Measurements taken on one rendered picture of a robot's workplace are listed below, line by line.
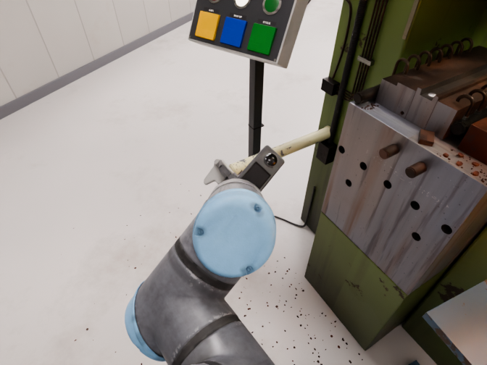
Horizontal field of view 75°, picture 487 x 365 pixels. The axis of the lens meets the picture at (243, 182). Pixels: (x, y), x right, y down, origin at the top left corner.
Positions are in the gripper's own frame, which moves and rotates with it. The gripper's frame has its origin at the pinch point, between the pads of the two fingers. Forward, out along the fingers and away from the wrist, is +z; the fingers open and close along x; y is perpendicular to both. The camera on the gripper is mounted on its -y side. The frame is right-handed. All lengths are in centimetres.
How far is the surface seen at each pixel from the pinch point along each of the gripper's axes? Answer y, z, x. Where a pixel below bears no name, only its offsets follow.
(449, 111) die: -42.4, 0.1, 20.7
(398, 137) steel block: -33.1, 6.3, 19.1
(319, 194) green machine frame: -16, 77, 37
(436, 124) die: -40.2, 3.4, 22.1
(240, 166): -0.3, 38.8, -0.8
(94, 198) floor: 75, 114, -43
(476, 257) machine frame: -30, 18, 64
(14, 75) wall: 78, 185, -164
